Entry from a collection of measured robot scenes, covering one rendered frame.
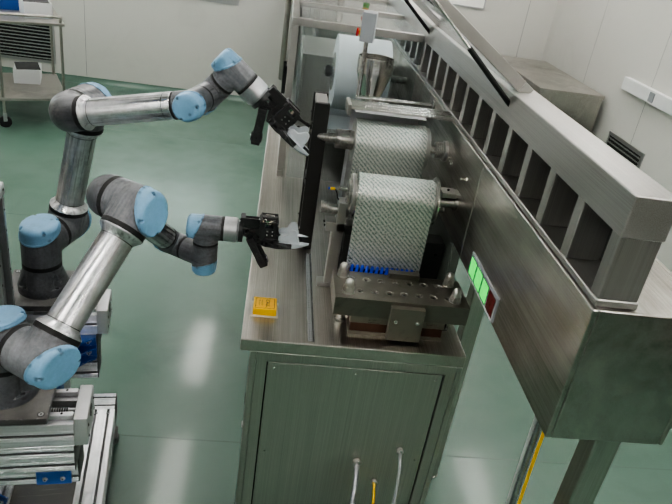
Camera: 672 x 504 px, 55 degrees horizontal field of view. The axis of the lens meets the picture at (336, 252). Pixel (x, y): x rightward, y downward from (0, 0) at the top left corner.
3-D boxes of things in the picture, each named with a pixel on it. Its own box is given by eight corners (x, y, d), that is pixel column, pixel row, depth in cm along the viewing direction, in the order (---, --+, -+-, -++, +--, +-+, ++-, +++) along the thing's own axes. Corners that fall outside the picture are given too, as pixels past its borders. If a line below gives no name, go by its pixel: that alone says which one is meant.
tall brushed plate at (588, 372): (371, 77, 400) (379, 27, 386) (414, 83, 403) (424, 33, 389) (534, 437, 126) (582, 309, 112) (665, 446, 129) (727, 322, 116)
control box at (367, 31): (356, 37, 233) (360, 8, 228) (374, 40, 232) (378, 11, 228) (354, 40, 227) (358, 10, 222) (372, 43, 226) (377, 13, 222)
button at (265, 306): (253, 302, 199) (254, 295, 198) (276, 304, 200) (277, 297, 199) (252, 315, 193) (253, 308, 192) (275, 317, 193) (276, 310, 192)
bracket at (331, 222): (314, 278, 217) (326, 195, 203) (333, 280, 218) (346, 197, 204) (315, 286, 213) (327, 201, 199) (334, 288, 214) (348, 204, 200)
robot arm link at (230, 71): (211, 61, 180) (231, 41, 176) (239, 90, 184) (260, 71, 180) (204, 70, 173) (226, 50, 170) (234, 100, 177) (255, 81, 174)
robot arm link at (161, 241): (57, 195, 162) (156, 256, 207) (88, 208, 158) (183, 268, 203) (79, 156, 165) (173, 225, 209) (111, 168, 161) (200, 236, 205)
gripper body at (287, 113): (302, 119, 180) (272, 87, 175) (280, 139, 182) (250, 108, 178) (302, 112, 187) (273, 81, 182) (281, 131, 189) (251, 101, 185)
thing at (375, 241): (345, 266, 202) (354, 213, 194) (418, 273, 205) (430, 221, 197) (345, 267, 202) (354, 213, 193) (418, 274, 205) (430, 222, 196)
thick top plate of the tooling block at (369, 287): (330, 285, 200) (332, 269, 198) (454, 297, 205) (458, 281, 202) (332, 314, 186) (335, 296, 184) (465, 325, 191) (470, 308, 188)
